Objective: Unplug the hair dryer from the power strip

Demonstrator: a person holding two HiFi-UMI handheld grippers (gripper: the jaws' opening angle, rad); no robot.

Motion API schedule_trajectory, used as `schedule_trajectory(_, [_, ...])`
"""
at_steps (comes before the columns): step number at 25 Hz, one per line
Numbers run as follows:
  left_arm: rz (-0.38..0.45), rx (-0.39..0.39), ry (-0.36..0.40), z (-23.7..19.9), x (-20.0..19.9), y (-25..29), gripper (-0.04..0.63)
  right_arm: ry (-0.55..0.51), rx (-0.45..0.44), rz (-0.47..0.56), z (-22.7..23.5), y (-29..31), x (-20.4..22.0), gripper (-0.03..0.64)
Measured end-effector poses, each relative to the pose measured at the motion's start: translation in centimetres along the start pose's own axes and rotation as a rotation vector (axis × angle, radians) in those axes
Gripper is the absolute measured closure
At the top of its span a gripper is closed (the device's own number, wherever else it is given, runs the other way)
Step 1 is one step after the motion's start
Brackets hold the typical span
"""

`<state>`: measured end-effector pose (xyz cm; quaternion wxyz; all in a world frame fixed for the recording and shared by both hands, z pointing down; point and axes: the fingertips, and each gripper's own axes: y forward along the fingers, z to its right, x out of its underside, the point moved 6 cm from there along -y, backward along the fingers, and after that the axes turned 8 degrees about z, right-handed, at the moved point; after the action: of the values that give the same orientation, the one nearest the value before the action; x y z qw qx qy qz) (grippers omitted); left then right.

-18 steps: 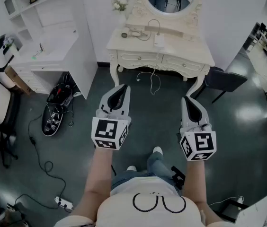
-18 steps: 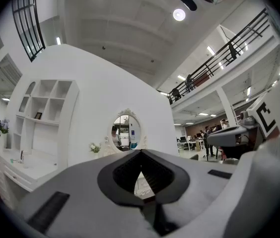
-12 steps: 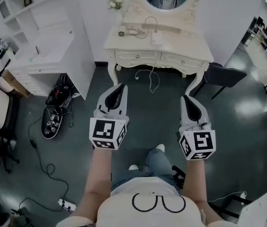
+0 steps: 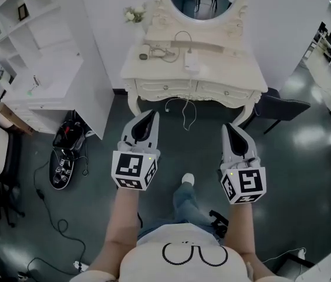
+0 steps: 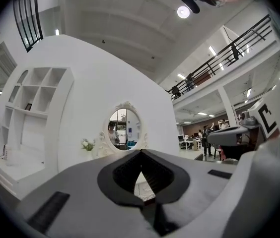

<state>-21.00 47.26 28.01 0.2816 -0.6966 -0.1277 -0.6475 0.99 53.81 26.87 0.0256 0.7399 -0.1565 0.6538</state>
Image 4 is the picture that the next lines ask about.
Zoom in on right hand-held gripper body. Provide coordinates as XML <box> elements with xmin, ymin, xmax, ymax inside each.
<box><xmin>219</xmin><ymin>157</ymin><xmax>268</xmax><ymax>205</ymax></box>

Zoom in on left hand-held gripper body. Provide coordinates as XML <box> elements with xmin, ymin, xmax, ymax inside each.
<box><xmin>111</xmin><ymin>140</ymin><xmax>161</xmax><ymax>192</ymax></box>

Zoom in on grey cable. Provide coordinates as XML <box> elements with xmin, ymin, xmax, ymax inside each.
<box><xmin>149</xmin><ymin>30</ymin><xmax>194</xmax><ymax>63</ymax></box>

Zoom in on person's left forearm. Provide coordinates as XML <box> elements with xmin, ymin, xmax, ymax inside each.
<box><xmin>102</xmin><ymin>186</ymin><xmax>143</xmax><ymax>248</ymax></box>

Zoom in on person's right forearm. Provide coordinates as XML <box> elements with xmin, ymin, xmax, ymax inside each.
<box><xmin>223</xmin><ymin>200</ymin><xmax>256</xmax><ymax>255</ymax></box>

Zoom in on white hair dryer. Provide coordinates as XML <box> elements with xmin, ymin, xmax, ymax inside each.
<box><xmin>138</xmin><ymin>43</ymin><xmax>152</xmax><ymax>62</ymax></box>

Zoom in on white floor power strip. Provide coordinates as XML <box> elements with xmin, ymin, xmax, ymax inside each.
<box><xmin>72</xmin><ymin>259</ymin><xmax>89</xmax><ymax>273</ymax></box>

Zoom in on black waist-worn device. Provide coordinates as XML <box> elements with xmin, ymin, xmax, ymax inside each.
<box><xmin>208</xmin><ymin>209</ymin><xmax>230</xmax><ymax>244</ymax></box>

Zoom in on person's white shoe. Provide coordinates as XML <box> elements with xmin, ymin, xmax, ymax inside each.
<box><xmin>181</xmin><ymin>173</ymin><xmax>196</xmax><ymax>186</ymax></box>

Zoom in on dark blue chair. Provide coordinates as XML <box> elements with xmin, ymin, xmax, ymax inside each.
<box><xmin>252</xmin><ymin>88</ymin><xmax>312</xmax><ymax>135</ymax></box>

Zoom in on open black case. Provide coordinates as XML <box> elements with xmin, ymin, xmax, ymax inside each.
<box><xmin>48</xmin><ymin>120</ymin><xmax>86</xmax><ymax>191</ymax></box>

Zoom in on person's blue jeans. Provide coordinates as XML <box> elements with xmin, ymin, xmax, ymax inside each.
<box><xmin>137</xmin><ymin>182</ymin><xmax>222</xmax><ymax>241</ymax></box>

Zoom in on cream ornate dressing table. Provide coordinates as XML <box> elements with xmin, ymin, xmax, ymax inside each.
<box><xmin>120</xmin><ymin>29</ymin><xmax>269</xmax><ymax>129</ymax></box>

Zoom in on black floor box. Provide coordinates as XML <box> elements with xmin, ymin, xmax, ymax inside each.
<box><xmin>276</xmin><ymin>252</ymin><xmax>316</xmax><ymax>277</ymax></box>

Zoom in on small glass with green item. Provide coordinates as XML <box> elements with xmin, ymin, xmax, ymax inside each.
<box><xmin>25</xmin><ymin>75</ymin><xmax>42</xmax><ymax>98</ymax></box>

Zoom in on white shelf cabinet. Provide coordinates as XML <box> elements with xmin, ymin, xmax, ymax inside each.
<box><xmin>0</xmin><ymin>0</ymin><xmax>115</xmax><ymax>141</ymax></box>

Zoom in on brown cardboard box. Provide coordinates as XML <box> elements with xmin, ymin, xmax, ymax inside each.
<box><xmin>0</xmin><ymin>101</ymin><xmax>35</xmax><ymax>137</ymax></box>

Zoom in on white vase with flowers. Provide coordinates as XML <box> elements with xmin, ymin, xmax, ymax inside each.
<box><xmin>123</xmin><ymin>5</ymin><xmax>147</xmax><ymax>41</ymax></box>

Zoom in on thin white floor cable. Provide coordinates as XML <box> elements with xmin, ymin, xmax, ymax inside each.
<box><xmin>258</xmin><ymin>246</ymin><xmax>308</xmax><ymax>264</ymax></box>

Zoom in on black floor cable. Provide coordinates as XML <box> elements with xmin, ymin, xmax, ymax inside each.
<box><xmin>26</xmin><ymin>157</ymin><xmax>92</xmax><ymax>277</ymax></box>

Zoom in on oval mirror with ornate frame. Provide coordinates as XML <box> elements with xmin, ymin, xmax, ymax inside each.
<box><xmin>152</xmin><ymin>0</ymin><xmax>251</xmax><ymax>38</ymax></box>

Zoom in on black picture frame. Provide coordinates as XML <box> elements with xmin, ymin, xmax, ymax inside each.
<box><xmin>17</xmin><ymin>4</ymin><xmax>29</xmax><ymax>22</ymax></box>

